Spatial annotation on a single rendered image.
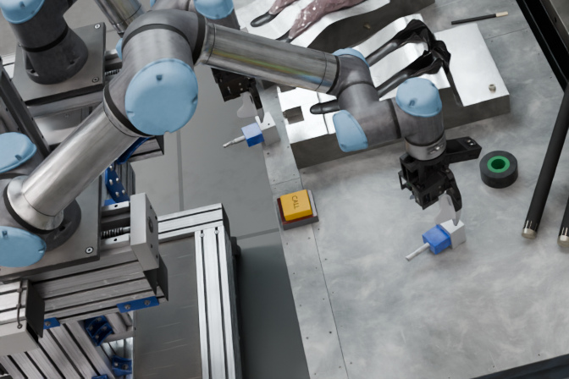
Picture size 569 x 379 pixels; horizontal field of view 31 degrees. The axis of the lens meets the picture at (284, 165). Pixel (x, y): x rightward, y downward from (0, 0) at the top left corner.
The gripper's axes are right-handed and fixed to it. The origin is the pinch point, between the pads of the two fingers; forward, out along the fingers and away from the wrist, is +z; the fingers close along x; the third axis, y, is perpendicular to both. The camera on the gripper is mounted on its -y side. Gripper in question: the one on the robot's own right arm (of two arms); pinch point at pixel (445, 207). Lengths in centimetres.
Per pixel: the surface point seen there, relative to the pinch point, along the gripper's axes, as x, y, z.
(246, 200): -108, 8, 91
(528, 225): 9.9, -12.6, 7.2
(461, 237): 2.6, -1.2, 8.4
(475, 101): -22.2, -25.7, 4.3
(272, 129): -49, 13, 6
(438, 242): 1.8, 4.0, 6.2
